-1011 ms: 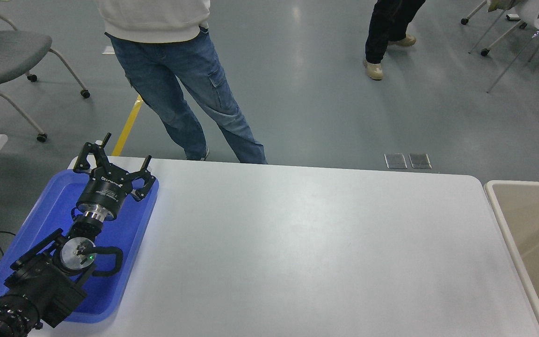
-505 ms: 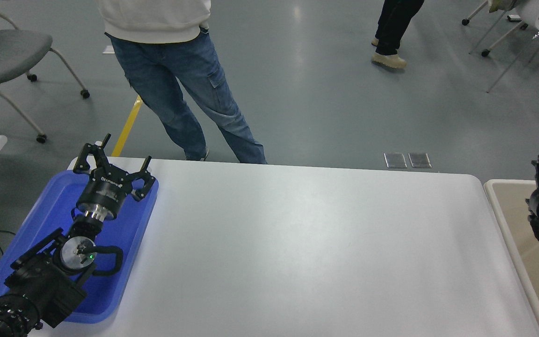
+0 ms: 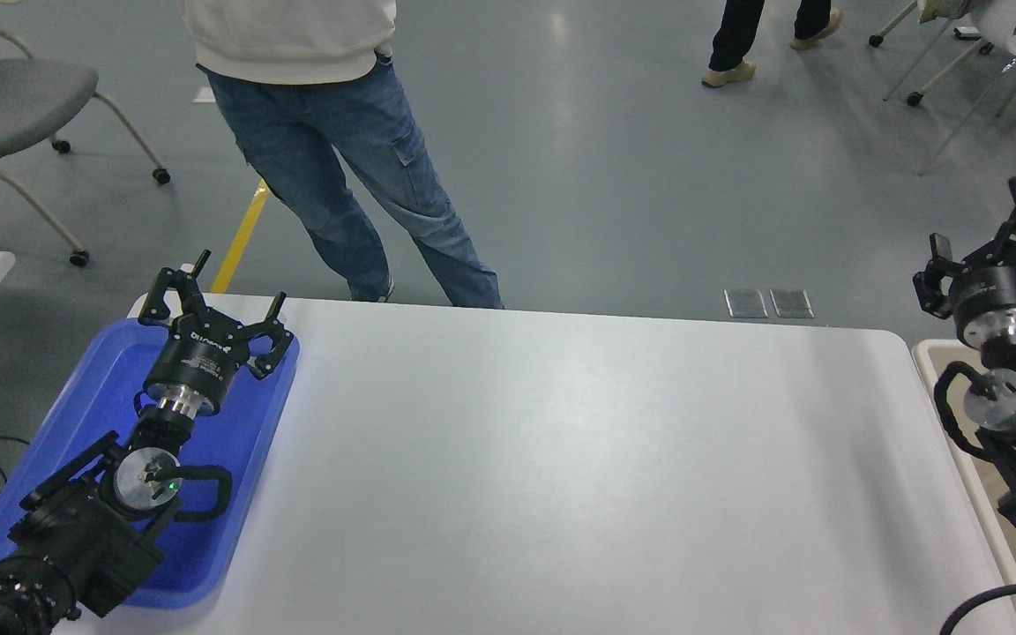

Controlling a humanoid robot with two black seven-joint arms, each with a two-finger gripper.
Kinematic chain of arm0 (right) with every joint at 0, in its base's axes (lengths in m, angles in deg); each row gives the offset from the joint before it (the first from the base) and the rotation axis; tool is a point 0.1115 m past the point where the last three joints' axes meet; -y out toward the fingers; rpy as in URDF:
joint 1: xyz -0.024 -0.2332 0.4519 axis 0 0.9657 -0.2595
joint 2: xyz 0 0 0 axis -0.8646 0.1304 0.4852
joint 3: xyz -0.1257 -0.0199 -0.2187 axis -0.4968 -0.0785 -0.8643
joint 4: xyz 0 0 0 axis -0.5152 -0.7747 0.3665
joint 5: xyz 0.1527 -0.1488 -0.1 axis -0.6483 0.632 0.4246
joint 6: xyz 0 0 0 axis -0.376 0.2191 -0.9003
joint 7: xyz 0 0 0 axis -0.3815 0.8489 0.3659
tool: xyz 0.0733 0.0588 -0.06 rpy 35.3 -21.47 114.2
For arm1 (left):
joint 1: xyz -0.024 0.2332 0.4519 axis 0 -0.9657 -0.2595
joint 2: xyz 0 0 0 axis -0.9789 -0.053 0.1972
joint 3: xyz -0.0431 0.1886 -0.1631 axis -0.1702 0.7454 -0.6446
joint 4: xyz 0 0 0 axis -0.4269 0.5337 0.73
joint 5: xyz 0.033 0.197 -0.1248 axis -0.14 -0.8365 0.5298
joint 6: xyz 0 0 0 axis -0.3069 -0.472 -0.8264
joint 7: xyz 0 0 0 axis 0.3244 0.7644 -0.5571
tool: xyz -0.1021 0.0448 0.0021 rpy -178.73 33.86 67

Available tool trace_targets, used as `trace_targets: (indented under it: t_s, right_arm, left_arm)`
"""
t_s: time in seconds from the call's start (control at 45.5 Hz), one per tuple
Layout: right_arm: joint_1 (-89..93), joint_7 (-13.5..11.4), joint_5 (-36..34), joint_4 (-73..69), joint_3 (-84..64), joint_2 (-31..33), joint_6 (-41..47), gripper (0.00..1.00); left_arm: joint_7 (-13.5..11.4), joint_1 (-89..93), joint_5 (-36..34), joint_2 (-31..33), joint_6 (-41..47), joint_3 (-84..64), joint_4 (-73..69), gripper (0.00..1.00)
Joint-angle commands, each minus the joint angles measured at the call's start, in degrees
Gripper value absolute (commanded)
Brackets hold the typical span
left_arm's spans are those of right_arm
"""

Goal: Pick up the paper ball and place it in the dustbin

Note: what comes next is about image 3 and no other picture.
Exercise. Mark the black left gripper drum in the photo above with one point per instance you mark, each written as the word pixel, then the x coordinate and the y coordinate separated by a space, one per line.
pixel 195 366

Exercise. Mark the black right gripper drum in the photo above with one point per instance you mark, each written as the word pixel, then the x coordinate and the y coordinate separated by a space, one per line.
pixel 1002 291

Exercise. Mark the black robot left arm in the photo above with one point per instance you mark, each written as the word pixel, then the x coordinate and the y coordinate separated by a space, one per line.
pixel 76 538

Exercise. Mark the large pale bin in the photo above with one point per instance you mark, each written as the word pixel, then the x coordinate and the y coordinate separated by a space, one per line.
pixel 940 362

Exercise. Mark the blue plastic tray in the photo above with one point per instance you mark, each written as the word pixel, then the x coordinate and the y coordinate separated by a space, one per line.
pixel 235 441

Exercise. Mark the metal floor socket plate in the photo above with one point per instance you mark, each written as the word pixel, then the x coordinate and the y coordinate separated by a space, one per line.
pixel 744 302
pixel 791 302

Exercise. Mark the person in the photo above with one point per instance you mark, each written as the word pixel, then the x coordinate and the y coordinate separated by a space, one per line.
pixel 340 150
pixel 733 35

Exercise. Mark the white floor label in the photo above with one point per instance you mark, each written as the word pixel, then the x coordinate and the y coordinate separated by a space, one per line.
pixel 205 93

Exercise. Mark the grey chair with casters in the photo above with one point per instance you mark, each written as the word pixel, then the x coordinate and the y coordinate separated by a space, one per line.
pixel 14 101

